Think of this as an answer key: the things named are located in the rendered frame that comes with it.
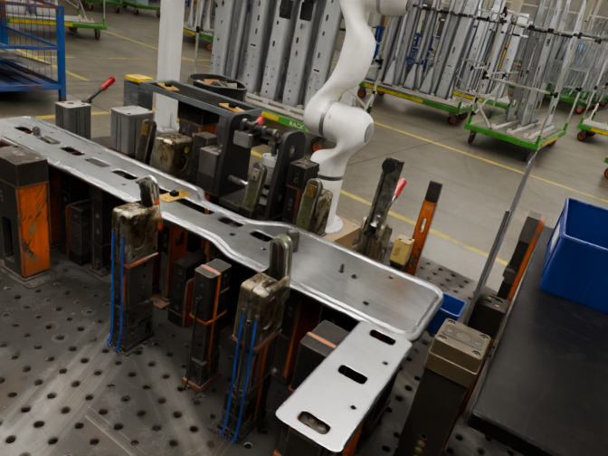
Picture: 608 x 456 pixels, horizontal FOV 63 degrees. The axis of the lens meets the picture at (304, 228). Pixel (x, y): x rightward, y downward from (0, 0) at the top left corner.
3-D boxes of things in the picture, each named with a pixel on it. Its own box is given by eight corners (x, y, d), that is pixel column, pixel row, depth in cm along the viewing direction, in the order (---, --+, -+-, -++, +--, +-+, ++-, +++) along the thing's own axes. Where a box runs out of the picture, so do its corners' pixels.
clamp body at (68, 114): (52, 206, 169) (47, 100, 153) (80, 199, 178) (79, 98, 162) (70, 216, 165) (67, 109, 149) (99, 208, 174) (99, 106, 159)
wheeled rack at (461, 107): (351, 96, 871) (375, -15, 796) (377, 93, 949) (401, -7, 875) (454, 128, 784) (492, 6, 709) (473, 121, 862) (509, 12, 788)
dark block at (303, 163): (264, 301, 141) (289, 161, 123) (278, 291, 147) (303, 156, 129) (280, 308, 139) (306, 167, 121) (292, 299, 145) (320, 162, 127)
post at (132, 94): (118, 204, 179) (121, 80, 161) (135, 199, 185) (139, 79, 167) (133, 211, 176) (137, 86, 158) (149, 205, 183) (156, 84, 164)
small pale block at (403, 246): (356, 369, 122) (394, 238, 107) (363, 362, 125) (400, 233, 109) (369, 375, 121) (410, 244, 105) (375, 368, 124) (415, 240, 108)
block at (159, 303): (145, 301, 131) (150, 202, 119) (180, 282, 142) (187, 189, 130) (160, 309, 129) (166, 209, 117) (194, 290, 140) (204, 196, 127)
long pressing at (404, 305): (-44, 126, 140) (-44, 120, 140) (32, 118, 159) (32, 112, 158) (413, 348, 86) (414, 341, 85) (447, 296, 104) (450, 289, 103)
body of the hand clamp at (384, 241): (328, 347, 128) (359, 226, 113) (340, 336, 133) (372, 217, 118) (349, 358, 125) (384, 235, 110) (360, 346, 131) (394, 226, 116)
